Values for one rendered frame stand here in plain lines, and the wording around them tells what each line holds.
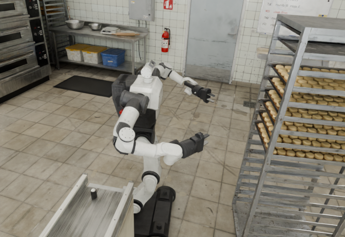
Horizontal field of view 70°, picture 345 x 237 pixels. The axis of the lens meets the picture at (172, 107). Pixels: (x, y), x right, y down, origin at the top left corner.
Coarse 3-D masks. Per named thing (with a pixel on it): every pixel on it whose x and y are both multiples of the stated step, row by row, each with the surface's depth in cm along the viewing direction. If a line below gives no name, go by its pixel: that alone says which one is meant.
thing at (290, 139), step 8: (264, 120) 175; (272, 128) 162; (280, 136) 157; (288, 136) 158; (296, 136) 155; (304, 144) 150; (312, 144) 151; (320, 144) 149; (328, 144) 149; (336, 144) 150; (344, 144) 150
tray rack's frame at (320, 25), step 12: (288, 24) 136; (300, 24) 120; (312, 24) 123; (324, 24) 126; (336, 24) 128; (312, 180) 211; (336, 180) 181; (240, 204) 232; (324, 204) 193; (240, 216) 220; (276, 216) 222; (288, 216) 223; (300, 216) 224; (240, 228) 209; (252, 228) 210; (264, 228) 211; (300, 228) 213; (312, 228) 207; (336, 228) 173
